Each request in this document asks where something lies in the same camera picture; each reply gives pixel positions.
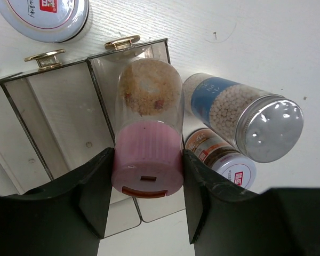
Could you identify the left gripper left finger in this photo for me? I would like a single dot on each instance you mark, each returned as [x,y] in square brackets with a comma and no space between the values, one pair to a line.
[66,216]

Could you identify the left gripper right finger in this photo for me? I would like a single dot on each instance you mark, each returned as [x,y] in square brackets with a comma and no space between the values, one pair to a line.
[226,219]

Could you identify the pink cap spice bottle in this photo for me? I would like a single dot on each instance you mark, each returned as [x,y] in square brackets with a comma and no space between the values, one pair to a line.
[149,110]

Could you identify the white lid jar right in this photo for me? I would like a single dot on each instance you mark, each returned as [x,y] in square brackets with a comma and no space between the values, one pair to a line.
[222,157]

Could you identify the white lid jar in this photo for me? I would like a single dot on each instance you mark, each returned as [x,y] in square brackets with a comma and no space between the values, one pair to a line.
[50,21]
[222,157]

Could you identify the left clear organizer tray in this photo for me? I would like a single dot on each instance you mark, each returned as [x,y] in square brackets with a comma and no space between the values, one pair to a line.
[10,159]

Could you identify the silver lid jar blue label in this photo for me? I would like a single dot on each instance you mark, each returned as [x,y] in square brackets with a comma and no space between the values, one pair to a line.
[261,125]

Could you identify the right clear organizer tray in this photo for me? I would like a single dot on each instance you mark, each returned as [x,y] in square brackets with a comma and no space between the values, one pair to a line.
[154,208]

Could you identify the white lid jar rear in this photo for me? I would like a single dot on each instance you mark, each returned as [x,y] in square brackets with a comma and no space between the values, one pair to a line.
[50,21]

